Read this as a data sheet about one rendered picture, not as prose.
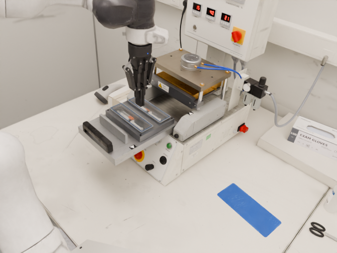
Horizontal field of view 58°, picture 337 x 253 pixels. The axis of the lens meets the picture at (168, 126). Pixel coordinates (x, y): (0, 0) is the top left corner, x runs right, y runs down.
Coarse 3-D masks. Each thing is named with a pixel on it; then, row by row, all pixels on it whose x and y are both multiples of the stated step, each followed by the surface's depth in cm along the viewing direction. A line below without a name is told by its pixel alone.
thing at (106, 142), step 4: (84, 124) 103; (88, 124) 103; (84, 128) 104; (88, 128) 102; (92, 128) 101; (92, 132) 100; (96, 132) 100; (96, 136) 99; (100, 136) 98; (104, 136) 99; (100, 140) 98; (104, 140) 97; (108, 140) 97; (104, 144) 97; (108, 144) 96; (108, 148) 97; (112, 148) 98; (108, 152) 98
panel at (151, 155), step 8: (168, 136) 114; (152, 144) 119; (160, 144) 117; (176, 144) 112; (144, 152) 122; (152, 152) 120; (160, 152) 117; (168, 152) 115; (136, 160) 125; (144, 160) 122; (152, 160) 120; (168, 160) 115; (144, 168) 123; (160, 168) 117; (152, 176) 120; (160, 176) 117
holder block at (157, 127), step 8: (128, 104) 116; (112, 112) 111; (136, 112) 112; (112, 120) 111; (120, 120) 108; (152, 120) 109; (168, 120) 110; (128, 128) 105; (160, 128) 108; (136, 136) 103; (144, 136) 103
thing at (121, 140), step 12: (96, 120) 111; (108, 120) 105; (84, 132) 106; (108, 132) 106; (120, 132) 101; (168, 132) 111; (96, 144) 102; (120, 144) 102; (132, 144) 102; (144, 144) 104; (108, 156) 99; (120, 156) 98
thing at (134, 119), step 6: (114, 108) 112; (120, 108) 112; (126, 108) 112; (120, 114) 109; (126, 114) 109; (132, 114) 110; (126, 120) 107; (132, 120) 107; (138, 120) 107; (144, 120) 107; (138, 126) 104; (144, 126) 105; (150, 126) 105
